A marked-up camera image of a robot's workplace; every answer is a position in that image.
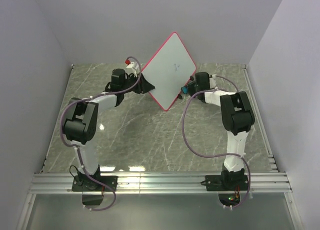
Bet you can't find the aluminium mounting rail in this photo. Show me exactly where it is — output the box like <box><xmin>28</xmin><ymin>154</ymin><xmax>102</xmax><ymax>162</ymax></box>
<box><xmin>28</xmin><ymin>171</ymin><xmax>292</xmax><ymax>194</ymax></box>

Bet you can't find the blue whiteboard eraser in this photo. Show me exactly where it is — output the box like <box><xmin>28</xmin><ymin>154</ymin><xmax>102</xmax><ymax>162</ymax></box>
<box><xmin>181</xmin><ymin>86</ymin><xmax>189</xmax><ymax>94</ymax></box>

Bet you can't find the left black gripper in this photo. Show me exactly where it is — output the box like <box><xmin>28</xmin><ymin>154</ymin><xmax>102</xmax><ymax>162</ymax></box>
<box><xmin>122</xmin><ymin>74</ymin><xmax>155</xmax><ymax>95</ymax></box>

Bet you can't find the whiteboard wire stand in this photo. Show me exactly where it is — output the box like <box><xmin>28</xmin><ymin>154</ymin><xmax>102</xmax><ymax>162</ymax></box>
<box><xmin>177</xmin><ymin>76</ymin><xmax>196</xmax><ymax>99</ymax></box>

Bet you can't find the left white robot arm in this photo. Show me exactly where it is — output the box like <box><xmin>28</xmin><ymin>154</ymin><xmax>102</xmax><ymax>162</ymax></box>
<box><xmin>60</xmin><ymin>69</ymin><xmax>155</xmax><ymax>191</ymax></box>

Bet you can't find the red framed whiteboard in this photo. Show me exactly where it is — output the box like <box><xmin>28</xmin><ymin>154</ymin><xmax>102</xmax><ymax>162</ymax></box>
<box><xmin>141</xmin><ymin>32</ymin><xmax>197</xmax><ymax>111</ymax></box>

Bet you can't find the right side aluminium rail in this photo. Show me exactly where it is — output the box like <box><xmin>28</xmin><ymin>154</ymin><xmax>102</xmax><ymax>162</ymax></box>
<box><xmin>241</xmin><ymin>64</ymin><xmax>279</xmax><ymax>172</ymax></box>

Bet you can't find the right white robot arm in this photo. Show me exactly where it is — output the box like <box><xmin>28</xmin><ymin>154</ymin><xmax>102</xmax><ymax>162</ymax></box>
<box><xmin>184</xmin><ymin>72</ymin><xmax>255</xmax><ymax>190</ymax></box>

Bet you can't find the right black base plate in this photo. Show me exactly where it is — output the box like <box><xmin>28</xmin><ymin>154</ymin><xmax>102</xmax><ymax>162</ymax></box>
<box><xmin>201</xmin><ymin>175</ymin><xmax>249</xmax><ymax>191</ymax></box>

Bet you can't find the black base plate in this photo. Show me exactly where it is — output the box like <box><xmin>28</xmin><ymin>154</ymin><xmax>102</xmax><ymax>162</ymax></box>
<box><xmin>201</xmin><ymin>175</ymin><xmax>249</xmax><ymax>191</ymax></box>
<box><xmin>71</xmin><ymin>174</ymin><xmax>119</xmax><ymax>192</ymax></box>

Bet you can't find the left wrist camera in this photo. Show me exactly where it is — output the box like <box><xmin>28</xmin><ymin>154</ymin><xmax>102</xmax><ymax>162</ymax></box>
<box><xmin>125</xmin><ymin>59</ymin><xmax>140</xmax><ymax>77</ymax></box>

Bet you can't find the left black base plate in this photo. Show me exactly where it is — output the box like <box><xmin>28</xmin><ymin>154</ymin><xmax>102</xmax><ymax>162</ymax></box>
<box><xmin>71</xmin><ymin>174</ymin><xmax>119</xmax><ymax>192</ymax></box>

